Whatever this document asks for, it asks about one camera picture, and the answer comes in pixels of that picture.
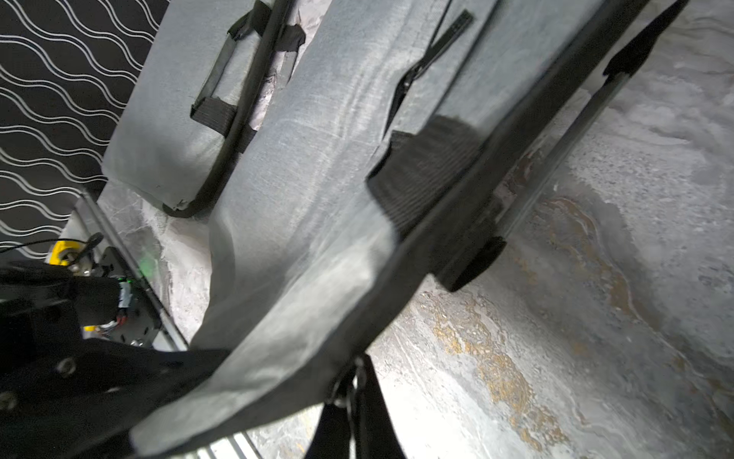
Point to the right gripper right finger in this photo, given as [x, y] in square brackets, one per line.
[371, 423]

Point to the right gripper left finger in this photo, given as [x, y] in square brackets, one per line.
[333, 435]

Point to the grey laptop bag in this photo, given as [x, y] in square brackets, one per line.
[375, 168]
[188, 113]

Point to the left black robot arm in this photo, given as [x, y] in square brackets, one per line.
[67, 396]

